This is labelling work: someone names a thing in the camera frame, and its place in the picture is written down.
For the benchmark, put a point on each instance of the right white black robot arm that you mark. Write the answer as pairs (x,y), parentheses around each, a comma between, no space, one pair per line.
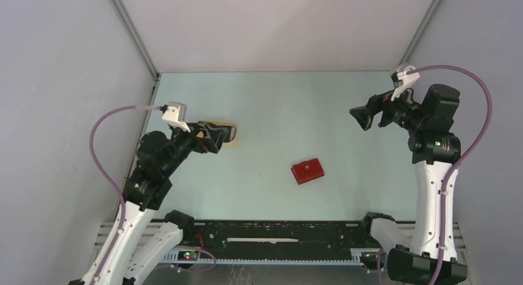
(429,255)

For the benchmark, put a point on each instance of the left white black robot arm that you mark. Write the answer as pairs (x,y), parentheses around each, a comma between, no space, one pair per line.
(159,156)

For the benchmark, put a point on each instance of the red leather card holder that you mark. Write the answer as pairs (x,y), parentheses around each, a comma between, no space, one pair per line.
(307,171)

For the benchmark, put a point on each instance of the controller board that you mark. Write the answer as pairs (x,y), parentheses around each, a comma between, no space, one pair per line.
(188,255)
(372,257)

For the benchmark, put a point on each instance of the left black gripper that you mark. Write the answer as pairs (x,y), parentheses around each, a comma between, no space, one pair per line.
(213,140)

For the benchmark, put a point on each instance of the left controller board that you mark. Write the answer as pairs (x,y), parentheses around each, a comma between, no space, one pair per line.
(188,255)

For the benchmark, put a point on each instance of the aluminium frame rail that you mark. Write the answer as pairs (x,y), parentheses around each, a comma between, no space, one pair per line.
(152,228)

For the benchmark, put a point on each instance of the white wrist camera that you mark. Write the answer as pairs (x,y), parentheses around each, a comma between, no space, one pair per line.
(405,77)
(173,114)

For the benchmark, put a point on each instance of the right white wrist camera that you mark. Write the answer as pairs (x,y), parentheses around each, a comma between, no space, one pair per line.
(405,77)

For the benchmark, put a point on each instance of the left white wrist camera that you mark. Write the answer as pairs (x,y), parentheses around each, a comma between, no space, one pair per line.
(173,114)

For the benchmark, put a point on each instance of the white cable duct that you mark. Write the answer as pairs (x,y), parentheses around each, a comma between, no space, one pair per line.
(172,257)

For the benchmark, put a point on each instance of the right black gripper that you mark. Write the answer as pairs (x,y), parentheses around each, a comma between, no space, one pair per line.
(364,114)

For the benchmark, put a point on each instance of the right controller board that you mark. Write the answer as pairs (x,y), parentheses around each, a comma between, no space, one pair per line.
(372,257)

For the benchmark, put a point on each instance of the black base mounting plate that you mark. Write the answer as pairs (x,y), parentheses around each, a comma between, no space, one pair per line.
(279,240)

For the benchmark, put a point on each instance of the beige oval tray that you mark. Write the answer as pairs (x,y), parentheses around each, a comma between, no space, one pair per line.
(230,138)

